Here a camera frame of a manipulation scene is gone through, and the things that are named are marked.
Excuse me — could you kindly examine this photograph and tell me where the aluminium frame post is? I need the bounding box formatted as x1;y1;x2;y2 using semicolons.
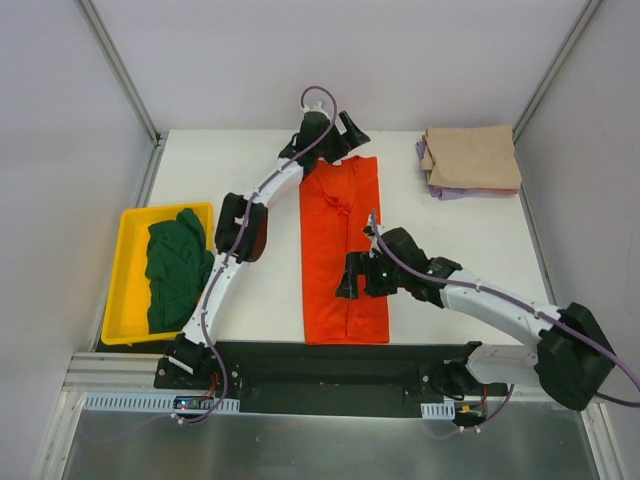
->
75;0;162;147
512;0;605;144

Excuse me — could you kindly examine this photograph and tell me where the orange t-shirt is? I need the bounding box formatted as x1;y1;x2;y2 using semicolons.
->
299;156;390;345

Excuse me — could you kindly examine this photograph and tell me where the left white cable duct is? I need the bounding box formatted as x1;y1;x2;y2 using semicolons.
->
84;392;217;415

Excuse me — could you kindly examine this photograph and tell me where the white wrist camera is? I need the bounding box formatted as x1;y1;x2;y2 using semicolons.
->
301;100;328;116
363;212;382;257

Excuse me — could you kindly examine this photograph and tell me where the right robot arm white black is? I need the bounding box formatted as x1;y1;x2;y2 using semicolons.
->
335;227;614;411

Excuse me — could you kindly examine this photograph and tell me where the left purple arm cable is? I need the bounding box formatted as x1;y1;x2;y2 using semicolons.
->
172;85;339;426

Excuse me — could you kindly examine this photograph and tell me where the folded pink t-shirt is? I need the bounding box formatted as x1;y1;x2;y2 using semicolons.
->
492;188;520;197

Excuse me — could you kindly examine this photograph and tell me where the folded lavender t-shirt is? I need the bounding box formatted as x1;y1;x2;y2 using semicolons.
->
415;135;481;201

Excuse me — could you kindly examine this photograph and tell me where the right aluminium frame post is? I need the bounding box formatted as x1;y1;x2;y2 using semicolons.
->
512;0;605;144

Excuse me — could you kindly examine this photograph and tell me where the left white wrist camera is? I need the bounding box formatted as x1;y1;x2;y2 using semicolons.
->
301;100;328;116

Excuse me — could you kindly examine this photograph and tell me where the left aluminium frame post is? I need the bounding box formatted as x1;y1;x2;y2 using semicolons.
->
75;0;162;147

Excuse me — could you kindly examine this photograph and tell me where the right white cable duct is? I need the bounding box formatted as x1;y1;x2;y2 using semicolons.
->
420;402;456;421

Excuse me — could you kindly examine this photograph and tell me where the white cable duct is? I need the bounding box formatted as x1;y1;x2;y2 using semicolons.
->
84;392;217;415
420;402;456;421

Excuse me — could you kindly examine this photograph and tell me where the folded tan t-shirt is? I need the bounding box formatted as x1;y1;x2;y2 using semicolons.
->
424;125;521;190

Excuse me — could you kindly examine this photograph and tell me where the green t-shirt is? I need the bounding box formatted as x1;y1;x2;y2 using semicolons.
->
145;208;214;334

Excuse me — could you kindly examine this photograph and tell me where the yellow plastic bin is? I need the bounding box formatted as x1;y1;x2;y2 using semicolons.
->
100;202;213;346

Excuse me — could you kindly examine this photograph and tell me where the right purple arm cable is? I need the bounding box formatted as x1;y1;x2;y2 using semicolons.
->
368;209;640;435

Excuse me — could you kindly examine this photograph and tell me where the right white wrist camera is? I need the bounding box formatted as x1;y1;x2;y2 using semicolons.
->
363;212;382;257

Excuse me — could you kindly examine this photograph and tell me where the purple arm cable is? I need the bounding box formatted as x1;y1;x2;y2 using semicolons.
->
368;209;640;435
172;85;339;426

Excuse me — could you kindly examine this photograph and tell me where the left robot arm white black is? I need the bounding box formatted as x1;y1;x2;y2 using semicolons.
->
165;109;370;389

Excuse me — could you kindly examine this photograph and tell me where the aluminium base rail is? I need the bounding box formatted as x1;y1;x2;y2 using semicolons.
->
62;351;174;394

